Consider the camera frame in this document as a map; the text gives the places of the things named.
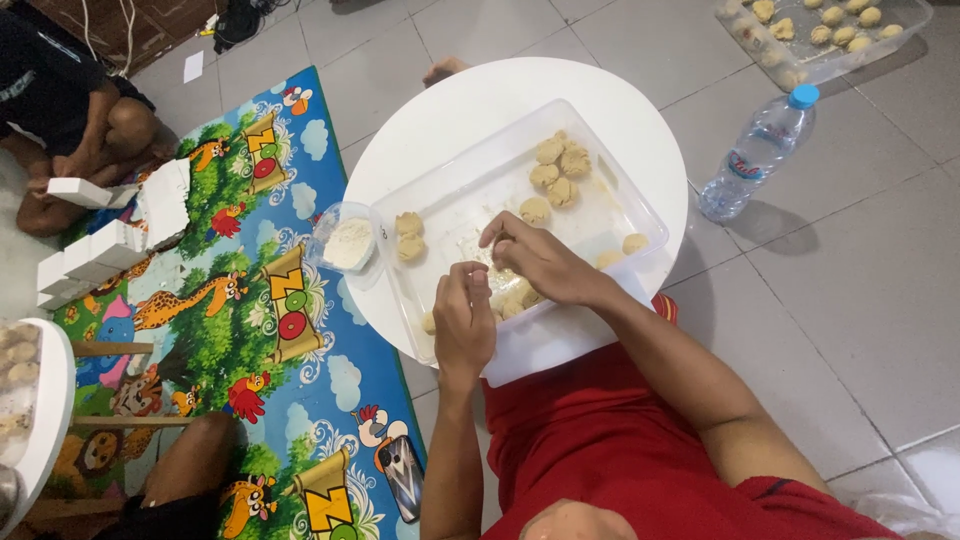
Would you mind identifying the white cardboard box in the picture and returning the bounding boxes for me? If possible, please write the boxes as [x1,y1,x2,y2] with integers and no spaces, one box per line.
[46,177,141,211]

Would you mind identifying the white side table with tray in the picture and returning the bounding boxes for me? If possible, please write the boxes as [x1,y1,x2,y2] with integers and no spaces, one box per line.
[0,318,198,540]

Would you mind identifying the person's right hand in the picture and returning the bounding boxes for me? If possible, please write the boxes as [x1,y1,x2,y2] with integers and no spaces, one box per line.
[478,210,615,309]

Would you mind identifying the white flour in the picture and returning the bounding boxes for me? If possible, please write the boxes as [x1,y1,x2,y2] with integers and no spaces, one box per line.
[322,217,375,270]

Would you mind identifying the small clear plastic container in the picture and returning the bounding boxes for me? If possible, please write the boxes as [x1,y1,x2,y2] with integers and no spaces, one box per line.
[306,201,385,291]

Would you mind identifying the stack of white boxes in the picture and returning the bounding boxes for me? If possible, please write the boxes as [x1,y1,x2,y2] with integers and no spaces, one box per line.
[36,219,151,311]

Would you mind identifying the clear plastic tray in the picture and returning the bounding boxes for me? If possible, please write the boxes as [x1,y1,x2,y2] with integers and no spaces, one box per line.
[369,98,670,367]

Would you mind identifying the round white table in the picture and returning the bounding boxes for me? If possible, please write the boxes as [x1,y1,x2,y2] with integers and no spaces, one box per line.
[343,57,690,363]

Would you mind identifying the person's red clothing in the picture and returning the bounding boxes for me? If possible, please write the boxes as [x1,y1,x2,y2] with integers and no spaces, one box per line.
[480,292,901,540]

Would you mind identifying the black bag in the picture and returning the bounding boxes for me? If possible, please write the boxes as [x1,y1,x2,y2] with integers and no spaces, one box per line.
[212,0,265,56]

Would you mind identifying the black smartphone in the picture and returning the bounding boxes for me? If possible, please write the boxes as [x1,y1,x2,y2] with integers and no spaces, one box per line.
[376,434,426,525]

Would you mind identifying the clear plastic tray lid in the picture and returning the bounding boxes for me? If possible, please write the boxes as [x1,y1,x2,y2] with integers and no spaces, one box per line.
[480,266,658,389]

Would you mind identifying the white cable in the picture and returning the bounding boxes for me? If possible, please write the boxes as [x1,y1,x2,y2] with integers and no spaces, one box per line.
[78,0,141,78]

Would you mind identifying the group of cookie dough balls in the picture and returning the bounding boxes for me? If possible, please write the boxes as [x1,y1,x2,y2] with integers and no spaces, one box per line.
[395,129,651,336]

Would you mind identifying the person's left hand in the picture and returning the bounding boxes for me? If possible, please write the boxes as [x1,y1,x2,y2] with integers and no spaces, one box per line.
[432,260,498,375]

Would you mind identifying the white cloth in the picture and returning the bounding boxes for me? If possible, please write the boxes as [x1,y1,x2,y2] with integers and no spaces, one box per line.
[855,491,960,540]

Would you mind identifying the brown wooden cabinet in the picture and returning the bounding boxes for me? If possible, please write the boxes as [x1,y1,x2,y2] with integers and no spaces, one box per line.
[26,0,226,77]

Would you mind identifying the clear water bottle blue cap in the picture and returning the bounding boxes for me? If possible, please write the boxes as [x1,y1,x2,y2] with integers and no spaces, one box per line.
[697,83,821,225]

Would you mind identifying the colourful animal play mat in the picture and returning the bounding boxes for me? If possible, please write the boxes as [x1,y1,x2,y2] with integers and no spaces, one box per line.
[43,66,429,540]

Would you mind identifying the person's foot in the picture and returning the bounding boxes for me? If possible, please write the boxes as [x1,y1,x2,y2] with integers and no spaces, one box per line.
[422,56,473,89]

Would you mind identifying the pile of flat white cartons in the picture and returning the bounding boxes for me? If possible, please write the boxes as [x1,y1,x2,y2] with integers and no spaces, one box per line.
[138,158,193,250]

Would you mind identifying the plastic tray with dough pieces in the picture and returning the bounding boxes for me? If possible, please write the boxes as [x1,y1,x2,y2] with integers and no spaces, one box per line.
[714,0,936,93]

